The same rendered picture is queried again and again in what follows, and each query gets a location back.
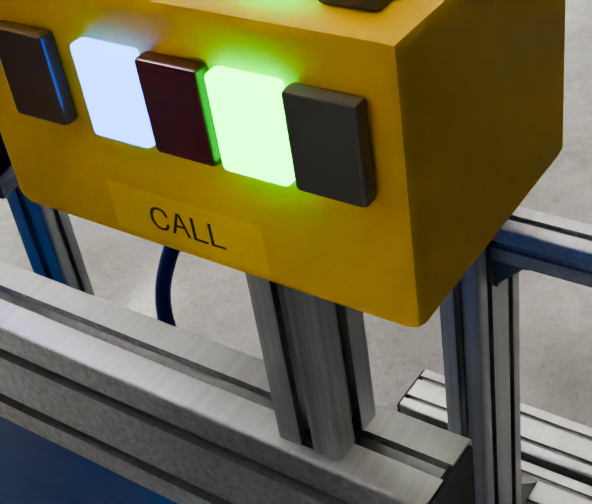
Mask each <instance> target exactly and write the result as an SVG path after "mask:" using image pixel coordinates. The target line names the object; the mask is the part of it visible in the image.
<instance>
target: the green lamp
mask: <svg viewBox="0 0 592 504"><path fill-rule="evenodd" d="M205 82H206V87H207V92H208V96H209V101H210V106H211V110H212V115H213V120H214V125H215V129H216V134H217V139H218V143H219V148H220V153H221V158H222V162H223V166H224V168H225V169H226V170H228V171H231V172H235V173H239V174H242V175H246V176H250V177H253V178H257V179H260V180H264V181H268V182H271V183H275V184H279V185H282V186H288V185H290V184H291V183H293V182H294V181H295V175H294V169H293V163H292V157H291V151H290V145H289V139H288V133H287V127H286V121H285V114H284V108H283V102H282V96H281V94H282V91H283V89H284V83H283V81H282V80H281V79H278V78H274V77H269V76H264V75H260V74H255V73H250V72H246V71H241V70H236V69H232V68H227V67H222V66H216V67H213V68H212V69H210V70H209V71H208V72H206V74H205Z"/></svg>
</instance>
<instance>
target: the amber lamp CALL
mask: <svg viewBox="0 0 592 504"><path fill-rule="evenodd" d="M0 61H1V64H2V67H3V70H4V73H5V76H6V79H7V82H8V85H9V88H10V91H11V94H12V97H13V100H14V103H15V105H16V108H17V110H18V112H19V113H21V114H24V115H28V116H32V117H35V118H39V119H43V120H46V121H50V122H53V123H57V124H61V125H69V124H70V123H72V122H73V121H74V120H76V118H77V112H76V109H75V105H74V102H73V99H72V96H71V92H70V89H69V86H68V82H67V79H66V76H65V72H64V69H63V66H62V62H61V59H60V56H59V52H58V49H57V46H56V42H55V39H54V36H53V33H52V32H51V31H50V30H49V29H44V28H39V27H35V26H30V25H25V24H20V23H16V22H11V21H6V20H0Z"/></svg>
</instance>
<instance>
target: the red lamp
mask: <svg viewBox="0 0 592 504"><path fill-rule="evenodd" d="M135 66H136V70H137V74H138V78H139V82H140V86H141V90H142V94H143V98H144V102H145V106H146V109H147V113H148V117H149V121H150V125H151V129H152V133H153V137H154V141H155V145H156V148H157V150H158V151H160V152H162V153H166V154H170V155H173V156H177V157H181V158H184V159H188V160H191V161H195V162H199V163H202V164H206V165H210V166H217V165H219V164H220V163H221V162H222V158H221V153H220V148H219V143H218V139H217V134H216V129H215V125H214V120H213V115H212V110H211V106H210V101H209V96H208V92H207V87H206V82H205V74H206V72H208V71H209V69H208V66H207V64H205V63H203V62H199V61H194V60H189V59H185V58H180V57H175V56H171V55H166V54H161V53H157V52H152V51H145V52H143V53H141V54H140V55H139V56H137V57H136V58H135Z"/></svg>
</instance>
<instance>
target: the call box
mask: <svg viewBox="0 0 592 504"><path fill-rule="evenodd" d="M565 4H566V0H392V1H391V2H390V3H389V4H387V5H386V6H385V7H384V8H383V9H382V10H380V11H375V12H374V11H368V10H362V9H356V8H350V7H344V6H337V5H331V4H325V3H321V2H319V1H318V0H0V20H6V21H11V22H16V23H20V24H25V25H30V26H35V27H39V28H44V29H49V30H50V31H51V32H52V33H53V36H54V39H55V42H56V46H57V49H58V52H59V56H60V59H61V62H62V66H63V69H64V72H65V76H66V79H67V82H68V86H69V89H70V92H71V96H72V99H73V102H74V105H75V109H76V112H77V118H76V120H74V121H73V122H72V123H70V124H69V125H61V124H57V123H53V122H50V121H46V120H43V119H39V118H35V117H32V116H28V115H24V114H21V113H19V112H18V110H17V108H16V105H15V103H14V100H13V97H12V94H11V91H10V88H9V85H8V82H7V79H6V76H5V73H4V70H3V67H2V64H1V61H0V133H1V136H2V139H3V142H4V144H5V147H6V150H7V153H8V156H9V158H10V161H11V164H12V167H13V170H14V172H15V175H16V178H17V181H18V184H19V187H20V189H21V191H22V192H23V194H24V195H25V196H26V197H27V198H28V199H29V200H30V201H32V202H35V203H38V204H41V205H44V206H47V207H50V208H53V209H56V210H59V211H62V212H65V213H68V214H71V215H74V216H77V217H80V218H83V219H86V220H89V221H92V222H95V223H98V224H101V225H104V226H107V227H110V228H113V229H116V230H119V231H122V232H125V233H128V234H131V235H134V236H137V237H140V238H143V239H146V240H149V241H152V242H155V243H158V244H161V245H164V246H167V247H170V248H173V249H176V250H179V251H182V252H185V253H188V254H191V255H194V256H197V257H200V258H203V259H206V260H209V261H212V262H215V263H218V264H221V265H224V266H227V267H230V268H233V269H236V270H239V271H242V272H245V273H248V274H251V275H254V276H257V277H260V278H263V279H266V280H269V281H272V282H275V283H278V284H281V285H284V286H287V287H290V288H293V289H296V290H299V291H302V292H305V293H308V294H311V295H314V296H317V297H320V298H323V299H326V300H329V301H332V302H335V303H338V304H341V305H344V306H347V307H350V308H353V309H356V310H359V311H362V312H365V313H368V314H371V315H374V316H377V317H380V318H383V319H386V320H389V321H392V322H395V323H398V324H401V325H404V326H407V327H419V326H421V325H423V324H425V323H426V322H427V321H428V320H429V318H430V317H431V316H432V315H433V313H434V312H435V311H436V310H437V308H438V307H439V306H440V305H441V303H442V302H443V301H444V299H445V298H446V297H447V296H448V294H449V293H450V292H451V291H452V289H453V288H454V287H455V286H456V284H457V283H458V282H459V281H460V279H461V278H462V277H463V275H464V274H465V273H466V272H467V270H468V269H469V268H470V267H471V265H472V264H473V263H474V262H475V260H476V259H477V258H478V256H479V255H480V254H481V253H482V251H483V250H484V249H485V248H486V246H487V245H488V244H489V243H490V241H491V240H492V239H493V237H494V236H495V235H496V234H497V232H498V231H499V230H500V229H501V227H502V226H503V225H504V224H505V222H506V221H507V220H508V219H509V217H510V216H511V215H512V213H513V212H514V211H515V210H516V208H517V207H518V206H519V205H520V203H521V202H522V201H523V200H524V198H525V197H526V196H527V194H528V193H529V192H530V191H531V189H532V188H533V187H534V186H535V184H536V183H537V182H538V181H539V179H540V178H541V177H542V175H543V174H544V173H545V172H546V170H547V169H548V168H549V167H550V165H551V164H552V163H553V162H554V160H555V159H556V158H557V156H558V155H559V153H560V151H561V150H562V148H563V105H564V54H565ZM81 37H86V38H91V39H96V40H100V41H105V42H110V43H114V44H119V45H124V46H128V47H133V48H136V49H137V50H138V52H139V55H140V54H141V53H143V52H145V51H152V52H157V53H161V54H166V55H171V56H175V57H180V58H185V59H189V60H194V61H199V62H203V63H205V64H207V66H208V69H209V70H210V69H212V68H213V67H216V66H222V67H227V68H232V69H236V70H241V71H246V72H250V73H255V74H260V75H264V76H269V77H274V78H278V79H281V80H282V81H283V83H284V88H285V87H287V86H288V85H289V84H290V83H294V82H297V83H302V84H307V85H311V86H316V87H321V88H325V89H330V90H335V91H339V92H344V93H349V94H354V95H358V96H362V97H364V98H365V99H366V102H367V111H368V121H369V130H370V139H371V148H372V157H373V166H374V175H375V184H376V198H375V200H374V201H373V202H372V203H371V204H370V205H369V206H368V207H365V208H362V207H359V206H355V205H351V204H348V203H344V202H340V201H337V200H333V199H329V198H326V197H322V196H319V195H315V194H311V193H308V192H304V191H300V190H299V189H298V188H297V186H296V181H294V182H293V183H291V184H290V185H288V186H282V185H279V184H275V183H271V182H268V181H264V180H260V179H257V178H253V177H250V176H246V175H242V174H239V173H235V172H231V171H228V170H226V169H225V168H224V166H223V162H221V163H220V164H219V165H217V166H210V165H206V164H202V163H199V162H195V161H191V160H188V159H184V158H181V157H177V156H173V155H170V154H166V153H162V152H160V151H158V150H157V148H156V145H154V146H152V147H150V148H144V147H141V146H137V145H133V144H130V143H126V142H122V141H119V140H115V139H112V138H108V137H104V136H101V135H98V134H96V132H95V131H94V128H93V124H92V121H91V117H90V114H89V111H88V107H87V104H86V100H85V97H84V94H83V90H82V87H81V83H80V80H79V77H78V73H77V70H76V66H75V63H74V59H73V56H72V53H71V49H70V45H71V44H72V43H73V42H74V41H76V40H77V39H79V38H81Z"/></svg>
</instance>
